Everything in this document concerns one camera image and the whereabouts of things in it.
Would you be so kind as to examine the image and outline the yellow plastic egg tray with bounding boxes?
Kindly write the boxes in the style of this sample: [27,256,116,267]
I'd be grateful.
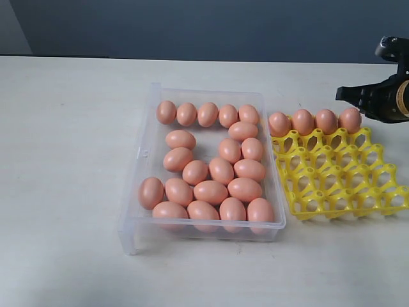
[271,115,408,220]

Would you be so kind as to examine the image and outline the brown egg fourth row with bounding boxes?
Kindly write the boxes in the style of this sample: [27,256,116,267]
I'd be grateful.
[233,159,266,182]
[163,147,193,173]
[209,157,235,185]
[182,160,208,186]

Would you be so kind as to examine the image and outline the brown egg top row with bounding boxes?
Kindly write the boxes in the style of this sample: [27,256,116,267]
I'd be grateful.
[156,100,177,125]
[219,104,238,129]
[238,104,259,125]
[197,102,219,128]
[176,102,197,127]

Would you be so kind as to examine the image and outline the brown egg front row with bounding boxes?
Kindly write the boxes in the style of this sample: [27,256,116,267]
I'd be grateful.
[247,198,274,237]
[152,201,189,232]
[219,197,247,221]
[187,200,220,233]

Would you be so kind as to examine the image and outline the brown egg second row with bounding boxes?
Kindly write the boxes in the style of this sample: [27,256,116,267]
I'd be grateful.
[228,121,258,142]

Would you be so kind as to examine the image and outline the brown egg packed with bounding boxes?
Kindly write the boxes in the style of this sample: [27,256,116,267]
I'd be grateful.
[291,109,315,136]
[315,109,337,135]
[338,107,362,134]
[268,112,291,138]

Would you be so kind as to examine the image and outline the clear plastic egg box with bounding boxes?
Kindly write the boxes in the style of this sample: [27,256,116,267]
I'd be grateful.
[118,84,286,255]

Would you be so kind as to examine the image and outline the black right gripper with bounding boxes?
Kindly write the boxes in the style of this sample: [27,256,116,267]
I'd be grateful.
[335,74,408,123]

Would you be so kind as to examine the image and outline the brown egg fifth row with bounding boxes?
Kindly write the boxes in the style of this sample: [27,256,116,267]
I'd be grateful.
[138,177,164,210]
[193,180,229,206]
[228,177,263,203]
[165,178,193,208]

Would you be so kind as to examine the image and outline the brown egg third row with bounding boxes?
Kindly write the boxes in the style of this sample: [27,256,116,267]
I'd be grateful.
[165,130,196,150]
[218,138,242,164]
[242,138,263,161]

